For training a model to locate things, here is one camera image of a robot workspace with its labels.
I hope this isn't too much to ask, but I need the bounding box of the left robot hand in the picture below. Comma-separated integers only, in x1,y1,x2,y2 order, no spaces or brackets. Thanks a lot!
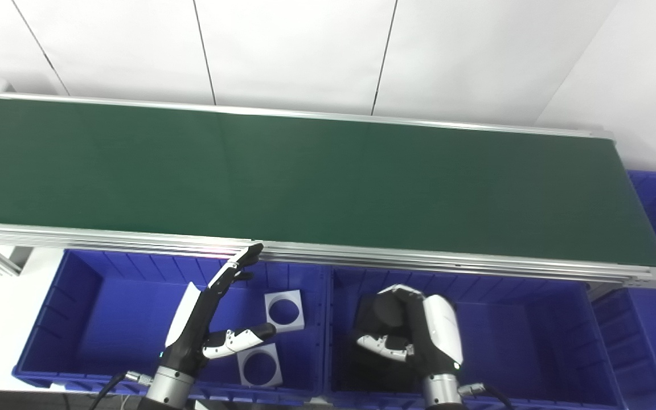
159,243,278,378

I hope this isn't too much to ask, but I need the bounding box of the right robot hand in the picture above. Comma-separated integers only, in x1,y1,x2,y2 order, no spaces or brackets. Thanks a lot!
354,283,465,381

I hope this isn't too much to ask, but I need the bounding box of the black cylinder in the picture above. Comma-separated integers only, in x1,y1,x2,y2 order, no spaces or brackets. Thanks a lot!
350,348,427,395
356,293,421,349

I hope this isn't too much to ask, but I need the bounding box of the green conveyor belt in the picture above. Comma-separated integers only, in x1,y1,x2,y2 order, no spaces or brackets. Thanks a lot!
0,96,656,268

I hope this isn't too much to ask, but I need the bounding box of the white square plate with hole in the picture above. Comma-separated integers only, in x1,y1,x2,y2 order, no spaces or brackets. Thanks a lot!
264,289,306,334
236,342,284,388

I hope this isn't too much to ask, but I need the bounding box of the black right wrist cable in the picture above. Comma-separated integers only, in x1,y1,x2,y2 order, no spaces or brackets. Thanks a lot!
458,382,514,410

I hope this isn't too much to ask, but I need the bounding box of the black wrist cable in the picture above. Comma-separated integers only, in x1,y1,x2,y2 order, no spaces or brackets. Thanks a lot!
458,382,514,410
86,370,156,410

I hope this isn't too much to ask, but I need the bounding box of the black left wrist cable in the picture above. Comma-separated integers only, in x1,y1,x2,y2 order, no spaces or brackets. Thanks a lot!
86,370,156,410

